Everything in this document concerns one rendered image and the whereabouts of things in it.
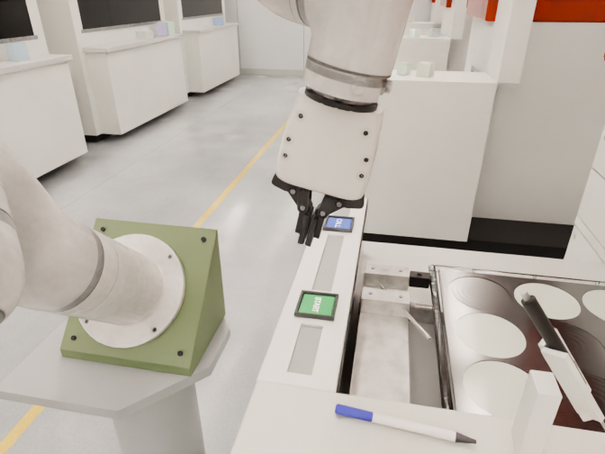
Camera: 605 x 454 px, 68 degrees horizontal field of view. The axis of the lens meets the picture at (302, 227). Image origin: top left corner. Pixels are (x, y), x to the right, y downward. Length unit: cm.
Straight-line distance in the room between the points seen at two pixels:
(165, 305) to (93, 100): 434
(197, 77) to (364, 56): 651
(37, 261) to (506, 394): 59
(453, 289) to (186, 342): 46
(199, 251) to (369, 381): 34
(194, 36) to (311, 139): 639
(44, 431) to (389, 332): 145
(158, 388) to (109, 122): 440
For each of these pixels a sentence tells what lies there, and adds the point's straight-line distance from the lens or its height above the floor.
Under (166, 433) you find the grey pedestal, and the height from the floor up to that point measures 65.
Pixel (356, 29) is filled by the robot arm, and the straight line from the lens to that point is 43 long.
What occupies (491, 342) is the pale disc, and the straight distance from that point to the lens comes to 74.
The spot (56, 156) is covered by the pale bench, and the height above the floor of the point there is 17.
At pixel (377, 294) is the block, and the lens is 78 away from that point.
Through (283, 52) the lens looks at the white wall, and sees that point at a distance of 876.
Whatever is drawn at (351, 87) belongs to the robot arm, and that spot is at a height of 128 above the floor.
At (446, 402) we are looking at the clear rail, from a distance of 63.
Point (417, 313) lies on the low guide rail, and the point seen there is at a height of 84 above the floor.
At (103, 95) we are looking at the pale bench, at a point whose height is 47.
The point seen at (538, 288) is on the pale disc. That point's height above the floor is 90.
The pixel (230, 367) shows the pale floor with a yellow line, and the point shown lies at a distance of 195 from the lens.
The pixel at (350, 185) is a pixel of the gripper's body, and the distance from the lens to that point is 48.
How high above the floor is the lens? 136
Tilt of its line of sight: 27 degrees down
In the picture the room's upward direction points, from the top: straight up
